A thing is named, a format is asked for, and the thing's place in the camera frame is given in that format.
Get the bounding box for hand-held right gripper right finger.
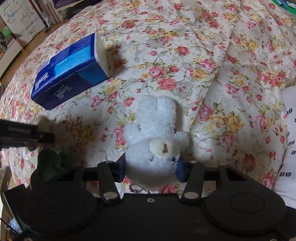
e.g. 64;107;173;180
176;157;249;202

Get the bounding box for green radish plush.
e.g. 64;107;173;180
31;149;79;187

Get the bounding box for blue and white tissue pack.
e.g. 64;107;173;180
31;32;110;111

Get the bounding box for white box with drawings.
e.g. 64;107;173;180
0;0;47;46

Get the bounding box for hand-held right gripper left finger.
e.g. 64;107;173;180
58;154;127;202

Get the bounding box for white printed cloth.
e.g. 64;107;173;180
274;86;296;210

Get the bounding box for white plush bunny toy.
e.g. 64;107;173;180
122;95;189;187

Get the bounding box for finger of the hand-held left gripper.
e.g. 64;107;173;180
35;131;55;145

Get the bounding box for floral bedspread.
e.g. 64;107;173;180
0;0;296;200

